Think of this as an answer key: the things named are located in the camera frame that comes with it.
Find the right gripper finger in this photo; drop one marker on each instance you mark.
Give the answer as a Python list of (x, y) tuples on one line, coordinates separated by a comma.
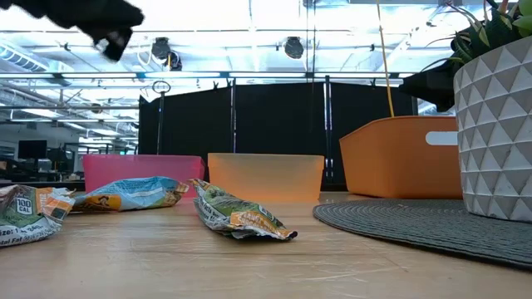
[(436, 89)]

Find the blue orange-ended granola bar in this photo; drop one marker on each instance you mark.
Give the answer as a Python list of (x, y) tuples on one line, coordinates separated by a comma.
[(137, 193)]

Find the succulent in white patterned pot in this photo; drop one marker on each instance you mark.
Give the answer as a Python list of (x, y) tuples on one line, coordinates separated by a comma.
[(494, 124)]

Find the round black ceiling fixture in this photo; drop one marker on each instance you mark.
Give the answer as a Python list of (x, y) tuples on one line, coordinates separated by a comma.
[(161, 49), (294, 47)]

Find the round grey woven placemat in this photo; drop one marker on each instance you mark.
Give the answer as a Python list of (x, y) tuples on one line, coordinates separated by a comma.
[(415, 224)]

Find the black computer monitor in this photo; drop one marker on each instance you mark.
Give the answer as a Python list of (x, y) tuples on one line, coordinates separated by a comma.
[(32, 149)]

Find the translucent red plastic bin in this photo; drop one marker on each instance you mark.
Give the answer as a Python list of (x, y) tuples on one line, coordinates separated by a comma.
[(137, 168)]

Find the black partition screen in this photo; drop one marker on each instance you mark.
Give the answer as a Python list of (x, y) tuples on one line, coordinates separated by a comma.
[(274, 120)]

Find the translucent orange plastic bin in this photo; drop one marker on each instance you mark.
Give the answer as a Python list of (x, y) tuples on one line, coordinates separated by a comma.
[(266, 176)]

